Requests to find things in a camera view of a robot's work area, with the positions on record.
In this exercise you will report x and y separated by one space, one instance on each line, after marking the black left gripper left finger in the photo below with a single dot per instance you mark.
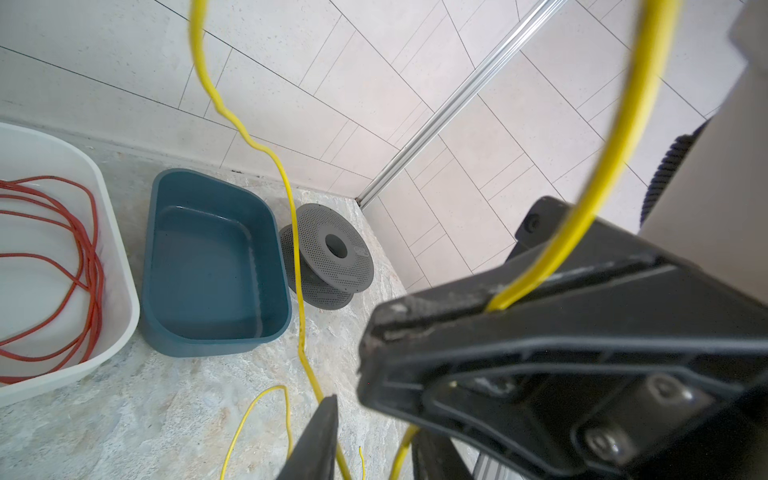
313 457

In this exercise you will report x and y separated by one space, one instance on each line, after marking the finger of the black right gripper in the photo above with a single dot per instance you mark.
628 363

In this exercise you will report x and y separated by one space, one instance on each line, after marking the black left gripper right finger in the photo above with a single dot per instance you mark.
434 457

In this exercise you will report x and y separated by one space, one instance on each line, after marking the grey perforated cable spool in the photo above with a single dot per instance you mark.
335 261

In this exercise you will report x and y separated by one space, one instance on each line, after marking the teal plastic bin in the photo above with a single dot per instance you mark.
214 280

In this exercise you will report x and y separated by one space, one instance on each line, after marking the white plastic bin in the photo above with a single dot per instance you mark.
68 300

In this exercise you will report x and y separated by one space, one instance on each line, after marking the aluminium corner profile right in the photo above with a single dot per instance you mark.
491 65

